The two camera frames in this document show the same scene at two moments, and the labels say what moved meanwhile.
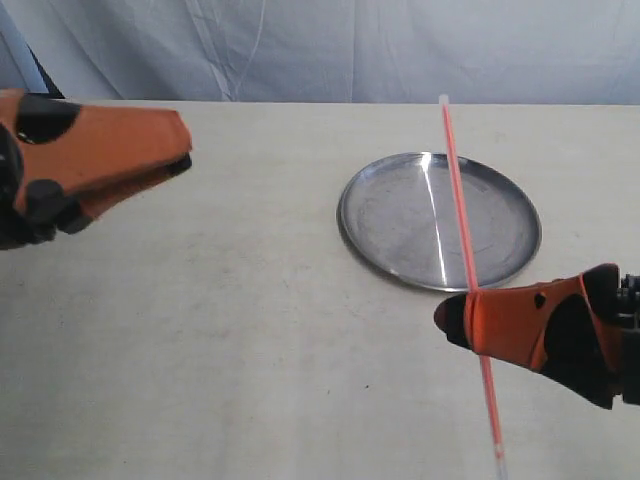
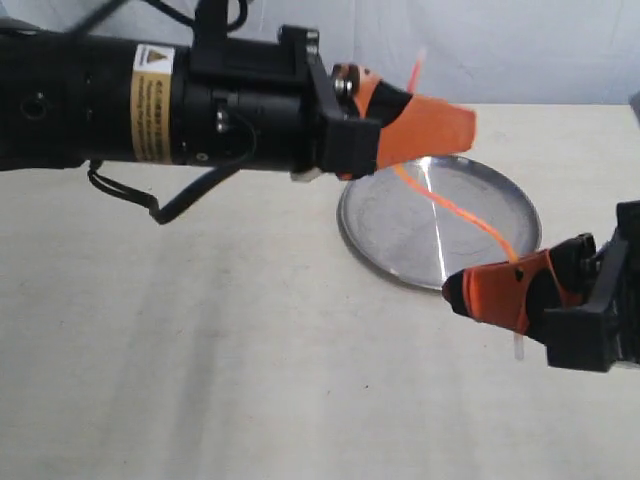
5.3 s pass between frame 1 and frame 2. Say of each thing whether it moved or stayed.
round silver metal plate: stayed
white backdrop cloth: stayed
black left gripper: moved
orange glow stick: moved
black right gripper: moved
